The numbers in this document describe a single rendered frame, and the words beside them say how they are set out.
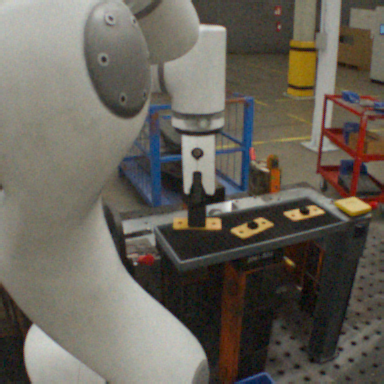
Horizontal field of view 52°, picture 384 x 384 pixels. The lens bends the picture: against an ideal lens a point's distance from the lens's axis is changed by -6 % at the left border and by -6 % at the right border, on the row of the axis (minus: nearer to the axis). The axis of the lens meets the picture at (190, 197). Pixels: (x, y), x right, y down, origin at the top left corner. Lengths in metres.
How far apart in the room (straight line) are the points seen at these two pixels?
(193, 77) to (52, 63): 0.46
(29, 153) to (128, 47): 0.07
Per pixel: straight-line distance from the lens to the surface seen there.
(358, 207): 0.96
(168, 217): 1.19
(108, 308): 0.36
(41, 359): 0.52
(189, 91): 0.63
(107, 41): 0.19
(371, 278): 1.57
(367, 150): 3.29
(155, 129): 2.87
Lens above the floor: 1.55
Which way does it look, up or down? 25 degrees down
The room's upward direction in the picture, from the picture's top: straight up
